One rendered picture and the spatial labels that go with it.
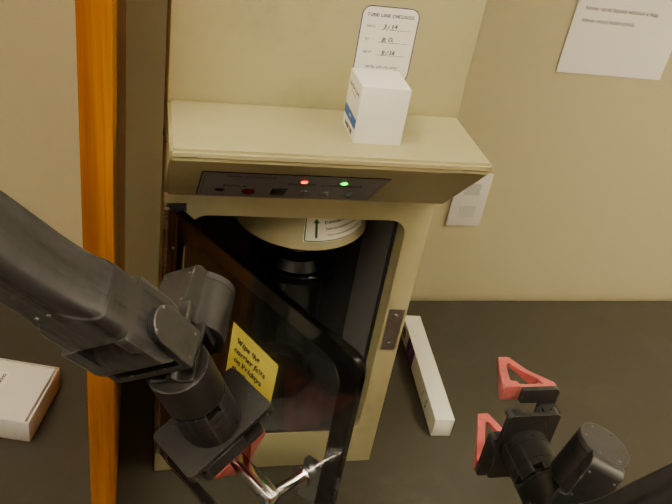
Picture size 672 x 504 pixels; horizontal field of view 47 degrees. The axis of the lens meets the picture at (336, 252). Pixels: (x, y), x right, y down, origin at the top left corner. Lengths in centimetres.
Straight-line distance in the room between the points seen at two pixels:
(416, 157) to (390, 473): 59
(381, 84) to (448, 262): 84
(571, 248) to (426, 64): 88
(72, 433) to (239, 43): 67
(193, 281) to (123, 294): 12
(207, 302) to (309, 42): 29
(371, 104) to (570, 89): 75
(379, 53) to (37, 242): 42
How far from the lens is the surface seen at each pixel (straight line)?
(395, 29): 83
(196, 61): 81
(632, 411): 149
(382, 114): 77
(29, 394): 124
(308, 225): 94
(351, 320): 116
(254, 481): 82
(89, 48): 71
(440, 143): 81
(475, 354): 147
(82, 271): 59
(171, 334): 63
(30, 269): 56
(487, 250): 158
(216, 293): 71
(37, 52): 128
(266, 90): 83
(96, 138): 74
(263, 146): 74
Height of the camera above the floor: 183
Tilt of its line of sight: 33 degrees down
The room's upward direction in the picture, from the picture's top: 10 degrees clockwise
